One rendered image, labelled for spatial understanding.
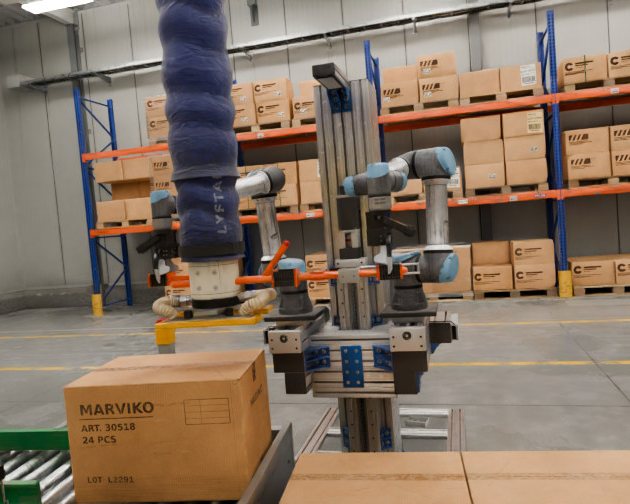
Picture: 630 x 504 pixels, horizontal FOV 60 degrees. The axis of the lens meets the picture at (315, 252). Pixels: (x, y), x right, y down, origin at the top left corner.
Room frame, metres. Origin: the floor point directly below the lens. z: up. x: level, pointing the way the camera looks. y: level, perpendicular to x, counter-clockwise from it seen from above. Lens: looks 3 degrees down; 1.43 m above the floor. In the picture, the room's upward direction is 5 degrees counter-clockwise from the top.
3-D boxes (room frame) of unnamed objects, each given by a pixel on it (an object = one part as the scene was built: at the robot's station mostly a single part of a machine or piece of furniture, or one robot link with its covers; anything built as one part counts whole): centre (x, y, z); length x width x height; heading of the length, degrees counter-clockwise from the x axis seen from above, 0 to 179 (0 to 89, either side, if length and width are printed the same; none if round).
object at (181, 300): (1.89, 0.35, 1.18); 0.34 x 0.25 x 0.06; 83
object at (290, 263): (2.39, 0.11, 1.20); 0.13 x 0.12 x 0.14; 37
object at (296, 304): (2.38, 0.10, 1.09); 0.15 x 0.15 x 0.10
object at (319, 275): (1.98, 0.14, 1.24); 0.93 x 0.30 x 0.04; 83
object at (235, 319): (1.79, 0.37, 1.14); 0.34 x 0.10 x 0.05; 83
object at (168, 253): (2.18, 0.59, 1.38); 0.09 x 0.08 x 0.12; 83
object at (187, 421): (1.95, 0.55, 0.75); 0.60 x 0.40 x 0.40; 84
